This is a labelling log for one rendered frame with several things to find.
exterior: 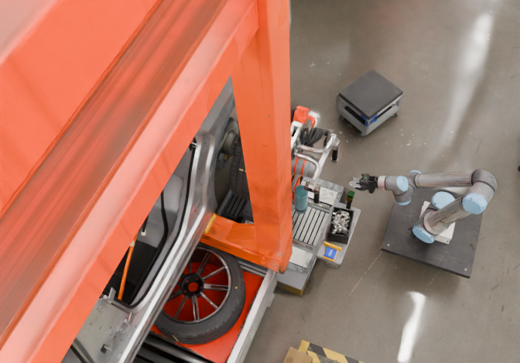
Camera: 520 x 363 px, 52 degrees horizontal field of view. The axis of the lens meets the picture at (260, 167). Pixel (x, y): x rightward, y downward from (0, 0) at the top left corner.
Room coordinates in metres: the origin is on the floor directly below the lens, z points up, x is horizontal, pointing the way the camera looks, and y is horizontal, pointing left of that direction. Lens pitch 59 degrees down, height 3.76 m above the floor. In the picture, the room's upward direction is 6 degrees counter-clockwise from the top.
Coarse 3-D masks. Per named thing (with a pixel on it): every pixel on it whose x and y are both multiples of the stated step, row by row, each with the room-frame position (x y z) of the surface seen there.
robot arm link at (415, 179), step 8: (408, 176) 1.64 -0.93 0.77; (416, 176) 1.61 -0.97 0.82; (424, 176) 1.58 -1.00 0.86; (432, 176) 1.54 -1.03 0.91; (440, 176) 1.51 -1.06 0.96; (448, 176) 1.48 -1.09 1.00; (456, 176) 1.46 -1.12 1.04; (464, 176) 1.43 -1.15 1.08; (472, 176) 1.39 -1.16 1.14; (480, 176) 1.36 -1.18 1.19; (488, 176) 1.35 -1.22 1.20; (416, 184) 1.57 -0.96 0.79; (424, 184) 1.54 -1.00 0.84; (432, 184) 1.51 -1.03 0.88; (440, 184) 1.47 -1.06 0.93; (448, 184) 1.45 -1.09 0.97; (456, 184) 1.42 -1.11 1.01; (464, 184) 1.39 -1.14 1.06; (472, 184) 1.36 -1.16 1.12; (496, 184) 1.30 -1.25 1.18
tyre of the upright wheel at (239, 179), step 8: (240, 136) 1.83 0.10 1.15; (240, 144) 1.78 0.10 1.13; (240, 152) 1.74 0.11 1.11; (232, 160) 1.72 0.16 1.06; (240, 160) 1.71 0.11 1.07; (232, 168) 1.69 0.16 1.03; (240, 168) 1.67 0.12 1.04; (232, 176) 1.66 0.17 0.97; (240, 176) 1.64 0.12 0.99; (232, 184) 1.64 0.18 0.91; (240, 184) 1.62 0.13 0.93; (232, 192) 1.65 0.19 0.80; (240, 192) 1.62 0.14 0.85; (248, 192) 1.59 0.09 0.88
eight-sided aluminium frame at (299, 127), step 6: (294, 126) 1.88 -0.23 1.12; (300, 126) 1.87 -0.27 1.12; (306, 126) 1.95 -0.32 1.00; (300, 132) 2.02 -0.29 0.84; (306, 132) 2.00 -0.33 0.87; (294, 138) 1.79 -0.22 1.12; (300, 138) 2.02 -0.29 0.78; (306, 138) 2.00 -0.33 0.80; (294, 144) 1.77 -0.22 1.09; (300, 150) 1.98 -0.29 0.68; (294, 180) 1.79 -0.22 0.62; (294, 186) 1.77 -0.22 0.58
